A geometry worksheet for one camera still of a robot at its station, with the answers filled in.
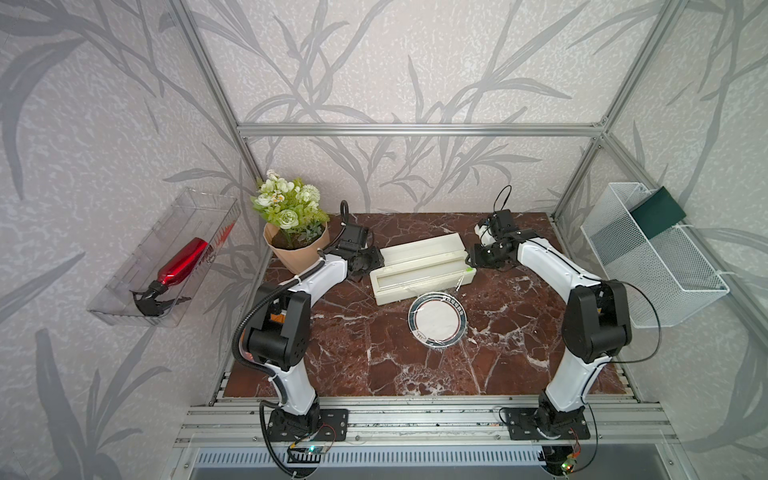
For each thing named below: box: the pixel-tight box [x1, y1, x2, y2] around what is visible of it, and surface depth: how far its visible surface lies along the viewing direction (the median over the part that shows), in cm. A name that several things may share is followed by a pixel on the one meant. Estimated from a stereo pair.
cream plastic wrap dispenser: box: [370, 233, 477, 306], surface depth 99 cm
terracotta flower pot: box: [263, 221, 331, 275], surface depth 96 cm
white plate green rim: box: [408, 292, 468, 349], surface depth 93 cm
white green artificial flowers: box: [250, 169, 330, 235], surface depth 86 cm
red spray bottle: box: [129, 237, 208, 317], surface depth 63 cm
